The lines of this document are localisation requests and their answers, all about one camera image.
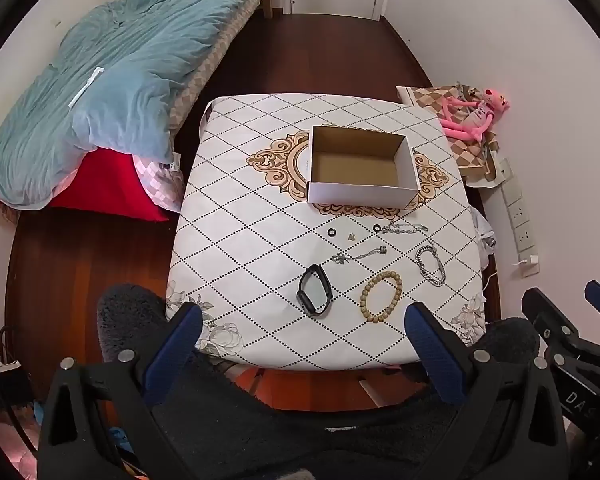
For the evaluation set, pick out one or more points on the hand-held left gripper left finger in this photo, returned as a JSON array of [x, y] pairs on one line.
[[175, 350]]

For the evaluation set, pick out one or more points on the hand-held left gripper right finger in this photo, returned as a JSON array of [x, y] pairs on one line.
[[432, 345]]

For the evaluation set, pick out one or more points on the black fitness band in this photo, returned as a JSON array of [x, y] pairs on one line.
[[305, 300]]

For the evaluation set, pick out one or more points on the cardboard box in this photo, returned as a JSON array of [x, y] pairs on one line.
[[360, 192]]

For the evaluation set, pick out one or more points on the white charger plug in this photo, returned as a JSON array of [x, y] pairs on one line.
[[530, 266]]

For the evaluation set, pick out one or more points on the white crumpled bag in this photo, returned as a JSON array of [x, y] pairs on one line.
[[482, 230]]

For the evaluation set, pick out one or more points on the diamond patterned tablecloth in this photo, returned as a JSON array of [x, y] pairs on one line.
[[250, 240]]

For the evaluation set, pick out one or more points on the pink checkered sheet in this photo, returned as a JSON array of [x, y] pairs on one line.
[[160, 180]]

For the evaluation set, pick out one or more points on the red blanket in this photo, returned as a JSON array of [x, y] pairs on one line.
[[105, 185]]

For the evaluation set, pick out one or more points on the pink plush toy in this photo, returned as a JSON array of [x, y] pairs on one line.
[[472, 120]]

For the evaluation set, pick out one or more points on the brown checkered cloth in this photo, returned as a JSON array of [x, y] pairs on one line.
[[430, 97]]

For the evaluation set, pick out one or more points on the light blue duvet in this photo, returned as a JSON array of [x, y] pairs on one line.
[[115, 85]]

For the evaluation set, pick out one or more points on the beige checkered mattress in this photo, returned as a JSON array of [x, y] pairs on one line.
[[215, 55]]

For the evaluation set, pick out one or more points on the wooden bed frame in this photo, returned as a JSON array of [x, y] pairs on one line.
[[268, 7]]

